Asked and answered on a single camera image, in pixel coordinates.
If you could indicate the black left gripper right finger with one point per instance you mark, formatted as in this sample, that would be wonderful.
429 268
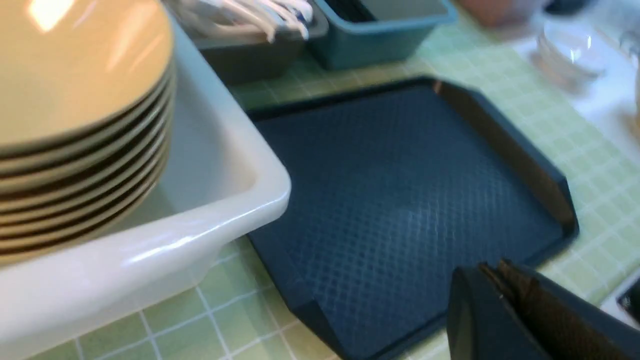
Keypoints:
558 328

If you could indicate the pink plastic bin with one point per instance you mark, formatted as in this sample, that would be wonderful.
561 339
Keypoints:
502 13

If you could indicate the stack of beige bowls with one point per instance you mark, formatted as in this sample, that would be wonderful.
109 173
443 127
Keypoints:
88 92

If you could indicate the grey plastic spoon bin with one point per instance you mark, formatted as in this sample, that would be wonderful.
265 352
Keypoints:
242 52

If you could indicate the teal plastic chopstick bin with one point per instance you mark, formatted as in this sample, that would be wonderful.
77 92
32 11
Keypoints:
363 33

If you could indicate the pile of white spoons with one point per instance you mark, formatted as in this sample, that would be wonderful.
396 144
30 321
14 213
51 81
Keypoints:
244 18

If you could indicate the clear glass bowl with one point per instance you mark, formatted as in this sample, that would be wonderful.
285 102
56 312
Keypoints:
579 58

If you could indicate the black serving tray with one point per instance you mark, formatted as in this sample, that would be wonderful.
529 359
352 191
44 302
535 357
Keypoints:
393 187

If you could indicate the large white plastic tub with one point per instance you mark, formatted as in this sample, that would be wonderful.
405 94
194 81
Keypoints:
221 181

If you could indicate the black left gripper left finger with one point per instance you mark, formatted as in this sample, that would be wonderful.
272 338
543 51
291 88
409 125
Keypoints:
482 325

